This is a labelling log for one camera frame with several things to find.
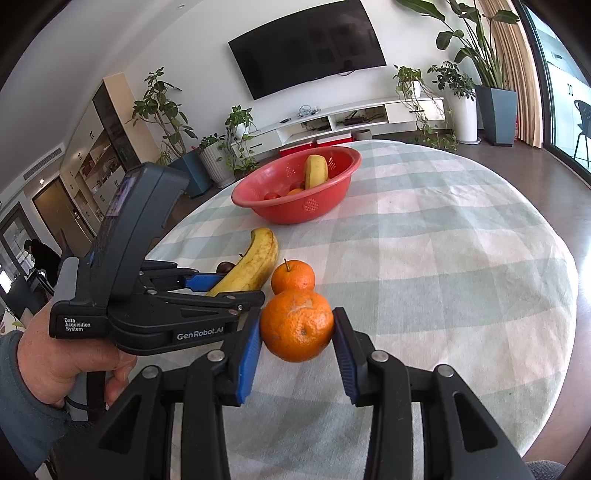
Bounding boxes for large-leaf plant in dark pot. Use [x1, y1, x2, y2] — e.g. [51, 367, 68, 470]
[397, 0, 520, 147]

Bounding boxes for white low television console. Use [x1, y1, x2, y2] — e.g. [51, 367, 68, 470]
[231, 96, 446, 153]

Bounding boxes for glass sliding door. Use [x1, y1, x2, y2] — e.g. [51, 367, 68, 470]
[515, 0, 591, 185]

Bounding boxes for red storage box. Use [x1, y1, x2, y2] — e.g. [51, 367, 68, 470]
[316, 131, 354, 146]

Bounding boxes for plant in tall white pot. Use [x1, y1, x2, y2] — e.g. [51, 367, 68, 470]
[427, 61, 480, 144]

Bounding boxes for black wall television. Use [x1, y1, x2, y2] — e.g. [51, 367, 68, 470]
[228, 0, 387, 100]

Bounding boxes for person's left hand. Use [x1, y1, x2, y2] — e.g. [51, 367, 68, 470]
[18, 300, 139, 409]

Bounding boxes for yellow banana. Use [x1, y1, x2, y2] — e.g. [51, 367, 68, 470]
[304, 154, 329, 190]
[205, 227, 280, 297]

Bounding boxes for plant in white ribbed pot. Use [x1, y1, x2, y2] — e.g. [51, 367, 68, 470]
[198, 134, 236, 188]

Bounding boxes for trailing pothos in white pot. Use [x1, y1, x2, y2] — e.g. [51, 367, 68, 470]
[224, 105, 262, 178]

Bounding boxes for red plastic colander bowl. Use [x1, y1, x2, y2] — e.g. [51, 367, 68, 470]
[231, 146, 363, 225]

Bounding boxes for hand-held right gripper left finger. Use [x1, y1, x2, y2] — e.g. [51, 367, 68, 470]
[85, 307, 264, 480]

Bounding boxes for checkered light green tablecloth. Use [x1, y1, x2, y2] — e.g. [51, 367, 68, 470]
[143, 138, 580, 480]

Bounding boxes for beige curtain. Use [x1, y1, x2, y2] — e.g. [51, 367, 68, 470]
[478, 0, 543, 149]

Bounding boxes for tall plant in blue pot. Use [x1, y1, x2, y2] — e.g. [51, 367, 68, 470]
[126, 67, 213, 199]

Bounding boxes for trailing plant on console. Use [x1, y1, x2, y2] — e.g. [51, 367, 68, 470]
[392, 65, 458, 151]

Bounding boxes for black outdoor chair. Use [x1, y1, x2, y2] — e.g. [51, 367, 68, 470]
[573, 99, 591, 169]

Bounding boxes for small orange with stem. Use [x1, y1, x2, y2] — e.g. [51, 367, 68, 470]
[270, 258, 316, 296]

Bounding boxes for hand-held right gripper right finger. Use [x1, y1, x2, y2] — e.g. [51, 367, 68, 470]
[332, 307, 532, 480]

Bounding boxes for dark glass display cabinet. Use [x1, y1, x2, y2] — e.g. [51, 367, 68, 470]
[91, 83, 139, 171]

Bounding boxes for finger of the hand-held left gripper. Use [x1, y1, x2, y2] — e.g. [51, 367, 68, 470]
[140, 261, 228, 291]
[137, 288, 267, 315]

